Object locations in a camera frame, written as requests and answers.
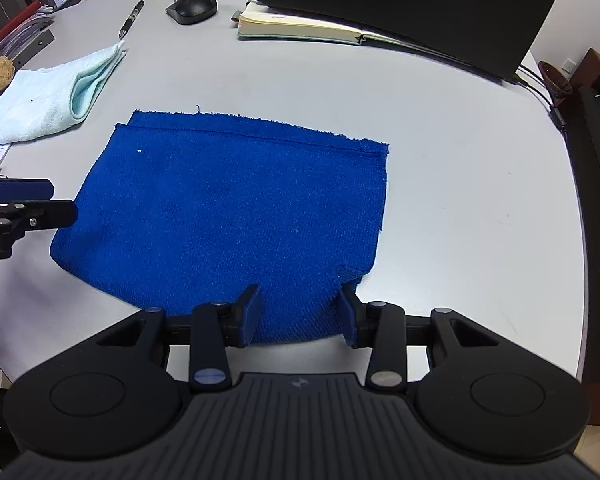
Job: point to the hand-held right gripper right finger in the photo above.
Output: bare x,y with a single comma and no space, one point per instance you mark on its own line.
347,315

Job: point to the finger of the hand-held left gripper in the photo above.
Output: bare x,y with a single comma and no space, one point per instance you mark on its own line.
47,214
22,189

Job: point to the black monitor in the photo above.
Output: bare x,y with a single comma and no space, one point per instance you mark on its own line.
415,0

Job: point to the black binder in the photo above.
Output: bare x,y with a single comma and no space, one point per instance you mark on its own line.
35,45

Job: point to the cream paper notebook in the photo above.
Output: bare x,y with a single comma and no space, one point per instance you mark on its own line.
300,27

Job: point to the brown wooden cabinet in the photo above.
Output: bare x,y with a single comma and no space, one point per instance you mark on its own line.
597,67

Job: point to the dark blue towel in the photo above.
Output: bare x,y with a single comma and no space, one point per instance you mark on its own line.
230,215

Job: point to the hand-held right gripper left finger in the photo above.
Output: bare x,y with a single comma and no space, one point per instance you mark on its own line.
250,315

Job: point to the white wall socket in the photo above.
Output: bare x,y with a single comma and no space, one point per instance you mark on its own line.
569,67

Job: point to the red folder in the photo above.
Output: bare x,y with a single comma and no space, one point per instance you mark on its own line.
10,27

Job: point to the black pen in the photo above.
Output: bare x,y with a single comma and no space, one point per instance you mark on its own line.
131,19

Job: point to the black computer mouse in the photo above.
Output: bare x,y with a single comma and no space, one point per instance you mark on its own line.
192,7

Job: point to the light blue towel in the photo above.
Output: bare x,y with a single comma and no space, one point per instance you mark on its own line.
40,100

